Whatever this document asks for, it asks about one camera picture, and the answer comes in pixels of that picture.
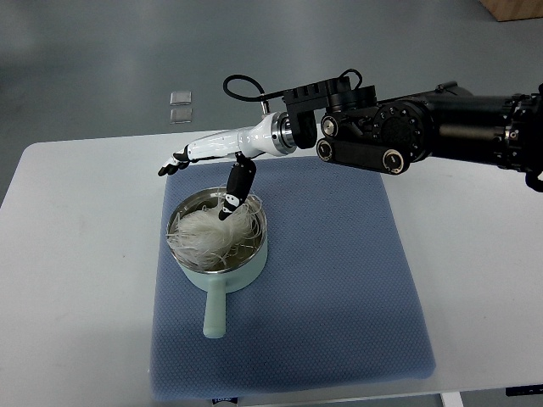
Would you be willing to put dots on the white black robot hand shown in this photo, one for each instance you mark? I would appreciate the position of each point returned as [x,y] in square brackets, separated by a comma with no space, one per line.
[272,136]

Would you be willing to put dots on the white vermicelli bundle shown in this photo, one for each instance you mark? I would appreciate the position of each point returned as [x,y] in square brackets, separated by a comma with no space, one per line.
[199,240]

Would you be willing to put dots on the wooden box corner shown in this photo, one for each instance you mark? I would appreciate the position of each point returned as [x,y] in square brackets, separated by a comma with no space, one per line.
[512,10]

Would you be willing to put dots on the blue quilted mat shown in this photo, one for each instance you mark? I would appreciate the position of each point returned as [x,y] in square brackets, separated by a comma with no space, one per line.
[334,305]

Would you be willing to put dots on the upper metal floor plate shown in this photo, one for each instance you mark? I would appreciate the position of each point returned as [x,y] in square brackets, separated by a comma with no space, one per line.
[180,98]

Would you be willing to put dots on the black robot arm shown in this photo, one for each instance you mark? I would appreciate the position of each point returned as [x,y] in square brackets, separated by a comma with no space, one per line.
[348,125]

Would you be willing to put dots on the mint green steel pot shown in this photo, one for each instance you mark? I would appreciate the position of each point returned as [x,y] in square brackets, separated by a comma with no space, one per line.
[218,285]

